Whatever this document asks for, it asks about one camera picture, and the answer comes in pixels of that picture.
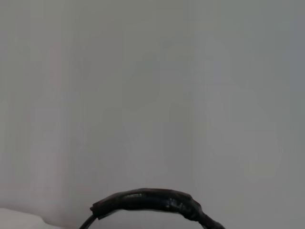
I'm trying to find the black round teapot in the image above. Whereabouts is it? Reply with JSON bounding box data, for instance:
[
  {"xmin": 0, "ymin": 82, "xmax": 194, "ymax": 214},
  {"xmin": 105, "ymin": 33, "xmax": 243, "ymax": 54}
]
[{"xmin": 78, "ymin": 187, "xmax": 227, "ymax": 229}]

